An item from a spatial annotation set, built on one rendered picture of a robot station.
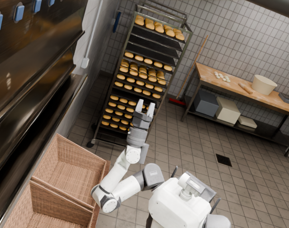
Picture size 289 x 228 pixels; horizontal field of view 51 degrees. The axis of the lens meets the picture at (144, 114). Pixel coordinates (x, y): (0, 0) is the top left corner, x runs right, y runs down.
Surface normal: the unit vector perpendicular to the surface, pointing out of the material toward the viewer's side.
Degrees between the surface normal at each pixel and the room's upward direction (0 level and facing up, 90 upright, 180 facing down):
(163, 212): 90
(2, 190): 9
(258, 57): 90
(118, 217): 0
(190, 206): 0
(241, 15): 90
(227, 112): 90
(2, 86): 70
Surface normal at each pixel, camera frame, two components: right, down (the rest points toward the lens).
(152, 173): 0.25, -0.43
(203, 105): -0.04, 0.47
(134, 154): 0.13, 0.11
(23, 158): 0.19, -0.87
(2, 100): 1.00, 0.02
